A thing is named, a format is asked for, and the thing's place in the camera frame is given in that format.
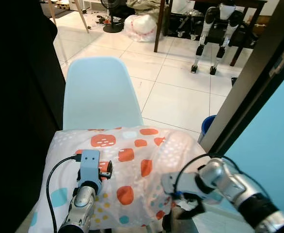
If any white plastic bag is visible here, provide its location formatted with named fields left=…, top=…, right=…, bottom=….
left=124, top=14, right=158, bottom=42

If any black and white humanoid robot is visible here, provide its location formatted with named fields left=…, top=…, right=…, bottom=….
left=190, top=3, right=245, bottom=76

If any black standing fan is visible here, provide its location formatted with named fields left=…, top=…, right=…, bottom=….
left=100, top=0, right=126, bottom=34

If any pink pillow with coloured spots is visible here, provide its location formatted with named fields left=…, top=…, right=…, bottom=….
left=28, top=127, right=221, bottom=232

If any light blue plastic chair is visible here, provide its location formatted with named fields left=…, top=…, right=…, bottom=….
left=63, top=56, right=145, bottom=132

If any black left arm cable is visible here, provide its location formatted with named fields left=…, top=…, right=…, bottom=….
left=46, top=154, right=82, bottom=230

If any light wooden stand leg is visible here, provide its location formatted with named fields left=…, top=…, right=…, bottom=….
left=47, top=0, right=58, bottom=26
left=74, top=0, right=91, bottom=33

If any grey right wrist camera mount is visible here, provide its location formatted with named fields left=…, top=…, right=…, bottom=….
left=161, top=171, right=204, bottom=196

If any black hanging cloth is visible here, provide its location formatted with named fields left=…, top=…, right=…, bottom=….
left=0, top=0, right=68, bottom=233

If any blue plastic bin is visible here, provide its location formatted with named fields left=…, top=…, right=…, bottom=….
left=200, top=115, right=218, bottom=142

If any dark brown door frame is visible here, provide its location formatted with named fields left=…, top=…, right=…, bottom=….
left=200, top=0, right=284, bottom=159

